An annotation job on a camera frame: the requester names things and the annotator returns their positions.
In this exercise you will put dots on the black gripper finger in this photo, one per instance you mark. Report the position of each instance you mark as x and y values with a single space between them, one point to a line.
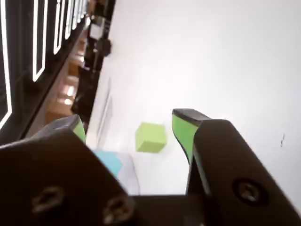
47 179
235 169

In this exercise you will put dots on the black panel with light strips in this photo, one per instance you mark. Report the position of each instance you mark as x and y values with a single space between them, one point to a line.
21 47

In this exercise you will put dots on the teal cartoon trash bin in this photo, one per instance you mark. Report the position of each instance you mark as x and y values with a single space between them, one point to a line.
109 162

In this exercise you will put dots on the dark office furniture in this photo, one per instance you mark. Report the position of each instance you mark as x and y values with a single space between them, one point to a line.
91 70

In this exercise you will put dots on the green cube block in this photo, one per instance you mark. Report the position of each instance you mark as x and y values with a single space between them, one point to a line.
150 137

